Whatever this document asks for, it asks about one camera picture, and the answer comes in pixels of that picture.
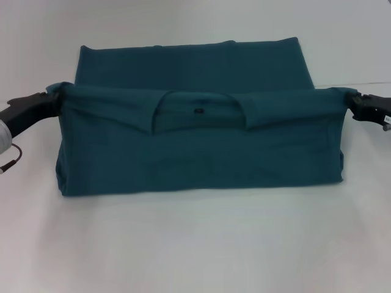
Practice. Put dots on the teal t-shirt with FREE print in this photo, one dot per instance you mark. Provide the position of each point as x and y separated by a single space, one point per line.
198 152

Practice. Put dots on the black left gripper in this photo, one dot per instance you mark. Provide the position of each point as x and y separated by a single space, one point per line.
24 111

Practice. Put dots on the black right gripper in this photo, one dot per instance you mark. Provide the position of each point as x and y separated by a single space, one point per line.
374 108

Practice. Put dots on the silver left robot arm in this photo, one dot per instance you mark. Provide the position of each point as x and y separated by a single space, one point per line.
4 137

